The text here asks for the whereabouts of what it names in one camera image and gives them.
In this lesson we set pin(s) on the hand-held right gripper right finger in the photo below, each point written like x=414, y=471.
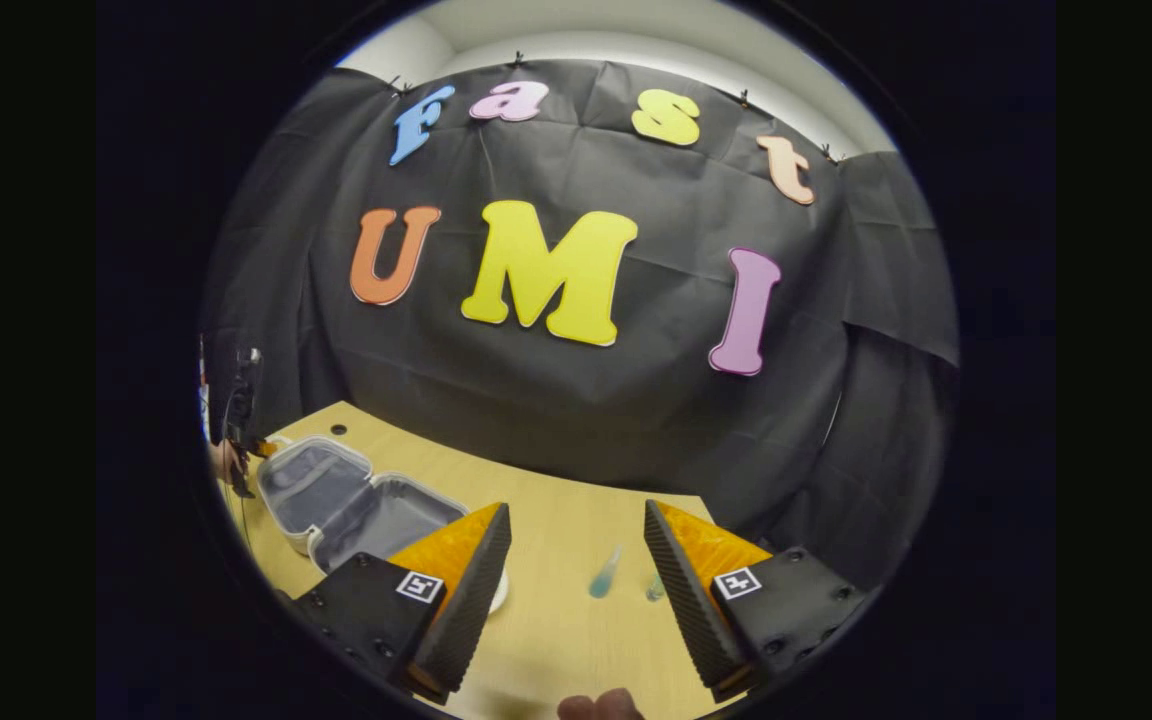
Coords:
x=696, y=610

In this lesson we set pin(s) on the white suitcase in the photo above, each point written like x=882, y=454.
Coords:
x=376, y=520

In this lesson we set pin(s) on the pale teal squeeze tube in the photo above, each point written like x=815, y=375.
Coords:
x=604, y=577

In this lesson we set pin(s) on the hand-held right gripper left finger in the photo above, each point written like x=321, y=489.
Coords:
x=471, y=610

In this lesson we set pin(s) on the blue capped teal bottle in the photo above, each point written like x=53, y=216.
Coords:
x=655, y=588

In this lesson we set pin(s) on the black backdrop cloth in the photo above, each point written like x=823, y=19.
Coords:
x=586, y=420

